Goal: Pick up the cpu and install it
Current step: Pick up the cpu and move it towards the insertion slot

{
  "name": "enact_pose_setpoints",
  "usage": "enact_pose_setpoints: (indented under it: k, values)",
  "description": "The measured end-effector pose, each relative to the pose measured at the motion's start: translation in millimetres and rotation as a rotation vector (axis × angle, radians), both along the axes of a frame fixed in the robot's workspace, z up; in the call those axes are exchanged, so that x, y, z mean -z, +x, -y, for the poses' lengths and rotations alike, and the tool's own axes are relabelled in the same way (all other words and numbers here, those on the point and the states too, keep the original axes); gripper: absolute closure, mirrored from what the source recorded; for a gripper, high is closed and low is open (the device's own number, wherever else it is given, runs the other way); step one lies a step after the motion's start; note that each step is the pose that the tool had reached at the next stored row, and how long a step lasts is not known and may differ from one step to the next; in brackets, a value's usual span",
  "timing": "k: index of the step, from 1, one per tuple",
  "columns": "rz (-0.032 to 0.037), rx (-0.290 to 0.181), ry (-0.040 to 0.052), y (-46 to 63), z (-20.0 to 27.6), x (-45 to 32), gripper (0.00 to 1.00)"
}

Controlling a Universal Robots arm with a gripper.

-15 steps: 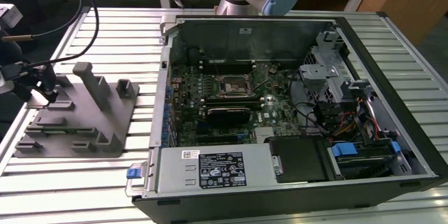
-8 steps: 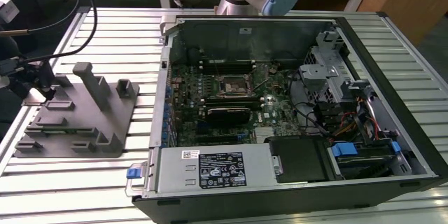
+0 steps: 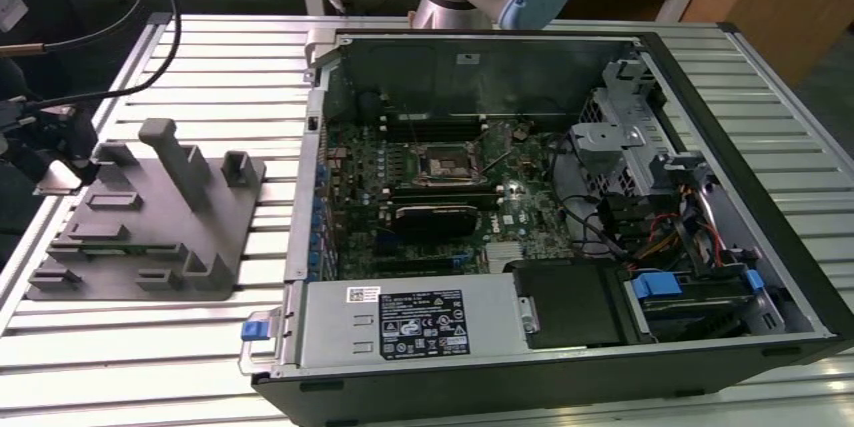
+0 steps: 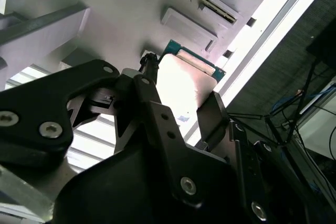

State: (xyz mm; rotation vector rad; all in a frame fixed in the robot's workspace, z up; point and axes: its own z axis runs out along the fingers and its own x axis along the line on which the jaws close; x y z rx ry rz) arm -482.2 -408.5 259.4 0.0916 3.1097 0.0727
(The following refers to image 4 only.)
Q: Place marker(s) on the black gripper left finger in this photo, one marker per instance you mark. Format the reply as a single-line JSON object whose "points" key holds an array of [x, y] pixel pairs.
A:
{"points": [[39, 108]]}

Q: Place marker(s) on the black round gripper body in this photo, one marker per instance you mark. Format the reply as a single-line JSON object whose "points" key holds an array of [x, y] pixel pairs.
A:
{"points": [[118, 190]]}

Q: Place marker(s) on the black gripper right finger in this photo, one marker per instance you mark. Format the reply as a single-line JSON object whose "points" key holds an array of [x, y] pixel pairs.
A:
{"points": [[212, 119]]}

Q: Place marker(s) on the silver green CPU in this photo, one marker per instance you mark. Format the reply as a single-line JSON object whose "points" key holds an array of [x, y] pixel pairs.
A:
{"points": [[189, 77]]}

